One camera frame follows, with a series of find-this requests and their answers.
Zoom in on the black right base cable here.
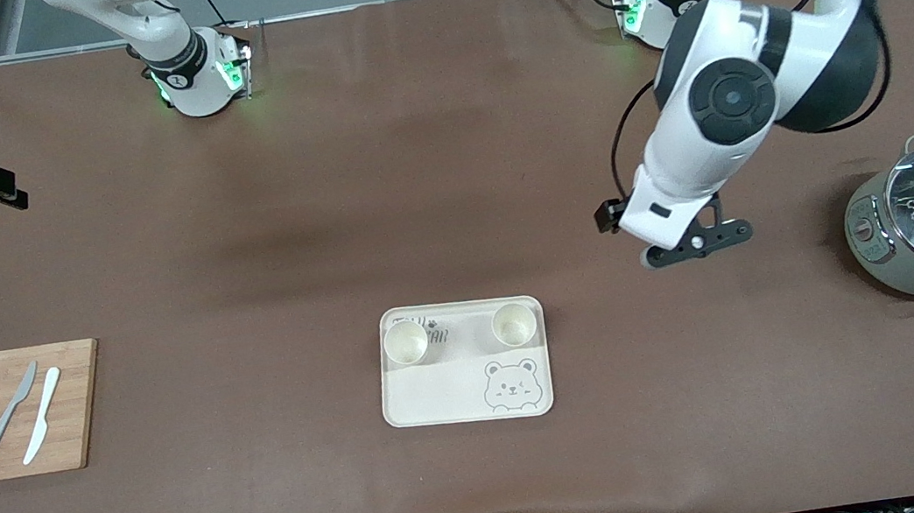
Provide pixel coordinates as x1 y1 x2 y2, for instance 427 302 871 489
188 0 253 38

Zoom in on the white plastic cup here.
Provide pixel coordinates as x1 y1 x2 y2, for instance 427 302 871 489
489 300 542 351

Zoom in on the black left arm hose cable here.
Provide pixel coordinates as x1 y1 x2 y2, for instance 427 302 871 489
772 0 914 138

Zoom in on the cream bear print tray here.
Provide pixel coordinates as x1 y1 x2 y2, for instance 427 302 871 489
370 289 558 436

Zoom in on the black cable plug block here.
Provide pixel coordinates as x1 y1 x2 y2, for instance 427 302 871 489
593 197 631 235

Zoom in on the grey plastic knife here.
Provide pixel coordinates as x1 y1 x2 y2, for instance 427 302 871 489
0 361 49 453

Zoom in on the wooden cutting board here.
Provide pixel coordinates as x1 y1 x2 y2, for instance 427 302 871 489
0 338 114 481

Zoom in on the white plastic knife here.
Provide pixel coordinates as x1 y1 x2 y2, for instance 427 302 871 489
11 366 73 466

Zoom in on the white paper cup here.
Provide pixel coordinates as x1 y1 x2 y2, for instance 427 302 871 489
381 317 433 370

